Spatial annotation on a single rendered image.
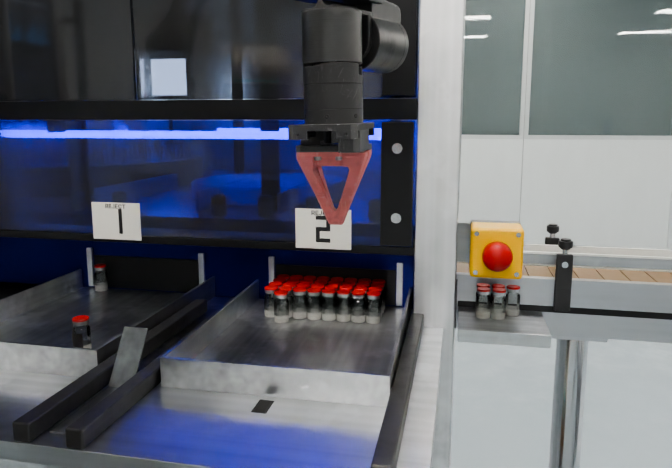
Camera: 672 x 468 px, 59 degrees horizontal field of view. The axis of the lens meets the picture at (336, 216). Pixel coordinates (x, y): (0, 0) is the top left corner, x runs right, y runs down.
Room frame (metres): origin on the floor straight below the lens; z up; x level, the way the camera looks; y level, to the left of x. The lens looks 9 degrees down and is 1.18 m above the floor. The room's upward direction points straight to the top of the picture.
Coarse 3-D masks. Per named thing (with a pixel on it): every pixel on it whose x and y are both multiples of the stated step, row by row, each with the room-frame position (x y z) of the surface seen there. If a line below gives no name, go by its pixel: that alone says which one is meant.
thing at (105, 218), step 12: (96, 204) 0.94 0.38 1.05; (108, 204) 0.94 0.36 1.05; (120, 204) 0.93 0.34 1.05; (132, 204) 0.93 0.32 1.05; (96, 216) 0.94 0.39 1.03; (108, 216) 0.94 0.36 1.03; (132, 216) 0.93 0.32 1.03; (96, 228) 0.94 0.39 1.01; (108, 228) 0.94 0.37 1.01; (132, 228) 0.93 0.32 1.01
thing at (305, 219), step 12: (300, 216) 0.87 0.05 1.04; (312, 216) 0.87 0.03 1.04; (348, 216) 0.86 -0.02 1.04; (300, 228) 0.87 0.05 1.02; (312, 228) 0.87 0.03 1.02; (336, 228) 0.86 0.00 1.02; (348, 228) 0.86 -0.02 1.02; (300, 240) 0.87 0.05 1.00; (312, 240) 0.87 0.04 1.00; (336, 240) 0.86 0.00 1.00; (348, 240) 0.86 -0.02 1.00
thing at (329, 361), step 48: (192, 336) 0.71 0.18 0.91; (240, 336) 0.79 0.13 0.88; (288, 336) 0.79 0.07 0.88; (336, 336) 0.79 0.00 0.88; (384, 336) 0.79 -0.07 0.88; (192, 384) 0.63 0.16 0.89; (240, 384) 0.62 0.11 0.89; (288, 384) 0.61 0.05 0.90; (336, 384) 0.60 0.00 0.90; (384, 384) 0.59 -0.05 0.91
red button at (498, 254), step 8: (488, 248) 0.79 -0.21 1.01; (496, 248) 0.78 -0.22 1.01; (504, 248) 0.78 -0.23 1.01; (488, 256) 0.78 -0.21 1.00; (496, 256) 0.78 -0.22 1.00; (504, 256) 0.78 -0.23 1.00; (512, 256) 0.78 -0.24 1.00; (488, 264) 0.78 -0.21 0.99; (496, 264) 0.78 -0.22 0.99; (504, 264) 0.78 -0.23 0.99
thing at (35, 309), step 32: (32, 288) 0.92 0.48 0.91; (64, 288) 0.99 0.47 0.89; (0, 320) 0.85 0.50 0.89; (32, 320) 0.86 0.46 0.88; (64, 320) 0.86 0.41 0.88; (96, 320) 0.86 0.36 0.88; (128, 320) 0.86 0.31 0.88; (160, 320) 0.80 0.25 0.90; (0, 352) 0.68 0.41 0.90; (32, 352) 0.67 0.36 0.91; (64, 352) 0.66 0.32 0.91; (96, 352) 0.66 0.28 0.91
